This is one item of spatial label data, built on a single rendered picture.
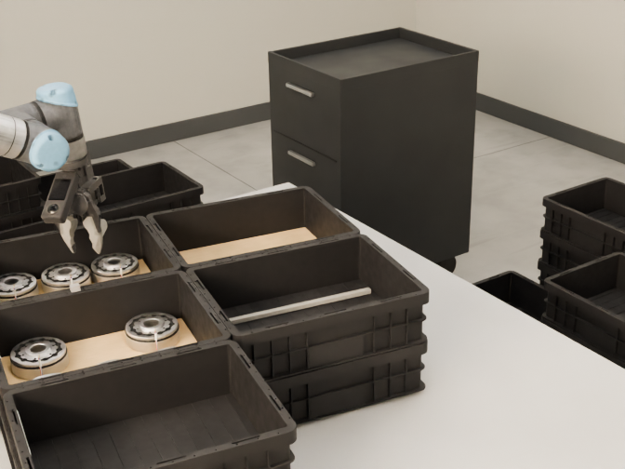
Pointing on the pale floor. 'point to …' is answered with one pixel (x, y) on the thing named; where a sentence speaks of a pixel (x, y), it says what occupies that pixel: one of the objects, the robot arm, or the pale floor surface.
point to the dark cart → (381, 133)
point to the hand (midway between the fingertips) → (84, 248)
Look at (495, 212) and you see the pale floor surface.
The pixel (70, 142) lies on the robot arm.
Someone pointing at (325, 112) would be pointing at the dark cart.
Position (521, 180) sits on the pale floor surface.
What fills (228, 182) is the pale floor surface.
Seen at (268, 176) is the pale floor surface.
